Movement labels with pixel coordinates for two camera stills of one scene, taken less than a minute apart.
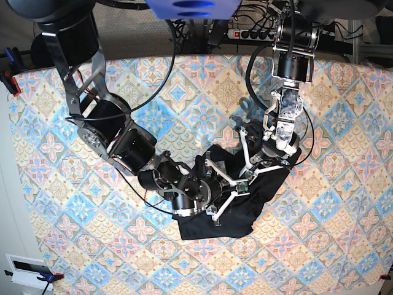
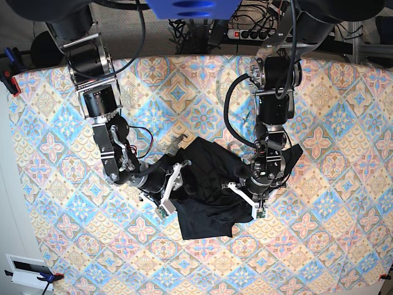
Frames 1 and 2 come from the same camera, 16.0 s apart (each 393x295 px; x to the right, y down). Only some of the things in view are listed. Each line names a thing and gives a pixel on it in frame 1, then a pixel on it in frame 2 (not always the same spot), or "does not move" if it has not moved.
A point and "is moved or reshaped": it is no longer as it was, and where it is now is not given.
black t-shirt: x=240 y=216 is moved or reshaped
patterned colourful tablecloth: x=327 y=228 does not move
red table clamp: x=10 y=83 does not move
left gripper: x=218 y=188 to x=174 y=182
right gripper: x=268 y=160 to x=259 y=211
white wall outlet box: x=26 y=271 does not move
